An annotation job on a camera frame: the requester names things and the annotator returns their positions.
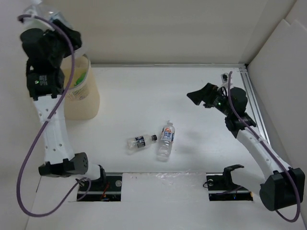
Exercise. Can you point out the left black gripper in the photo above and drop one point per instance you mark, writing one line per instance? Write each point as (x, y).
(74, 36)

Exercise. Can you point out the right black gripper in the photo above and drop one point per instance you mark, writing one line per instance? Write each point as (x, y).
(206, 94)

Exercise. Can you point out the green soda bottle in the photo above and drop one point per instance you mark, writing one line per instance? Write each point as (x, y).
(78, 78)

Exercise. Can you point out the orange blue label clear bottle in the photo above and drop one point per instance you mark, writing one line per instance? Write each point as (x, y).
(166, 142)

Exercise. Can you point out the crushed clear water bottle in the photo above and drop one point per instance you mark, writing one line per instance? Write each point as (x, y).
(49, 13)

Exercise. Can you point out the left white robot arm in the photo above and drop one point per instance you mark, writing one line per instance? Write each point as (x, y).
(46, 89)

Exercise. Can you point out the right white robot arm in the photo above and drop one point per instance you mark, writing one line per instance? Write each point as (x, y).
(281, 185)

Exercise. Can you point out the beige bin with grey rim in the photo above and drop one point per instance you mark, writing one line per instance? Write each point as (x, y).
(82, 102)

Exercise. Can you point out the black cap small bottle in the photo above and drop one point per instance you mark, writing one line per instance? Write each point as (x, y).
(141, 142)

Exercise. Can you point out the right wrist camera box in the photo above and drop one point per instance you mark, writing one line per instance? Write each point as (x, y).
(224, 78)

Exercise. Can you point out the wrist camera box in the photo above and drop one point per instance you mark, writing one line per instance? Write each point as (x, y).
(224, 78)
(31, 22)

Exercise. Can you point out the aluminium frame rail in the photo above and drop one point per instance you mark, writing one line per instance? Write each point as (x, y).
(140, 99)

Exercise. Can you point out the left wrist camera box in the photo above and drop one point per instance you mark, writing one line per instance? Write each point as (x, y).
(31, 22)

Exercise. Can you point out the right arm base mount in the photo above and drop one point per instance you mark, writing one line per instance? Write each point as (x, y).
(221, 187)

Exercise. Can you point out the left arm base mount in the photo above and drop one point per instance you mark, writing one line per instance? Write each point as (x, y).
(110, 192)

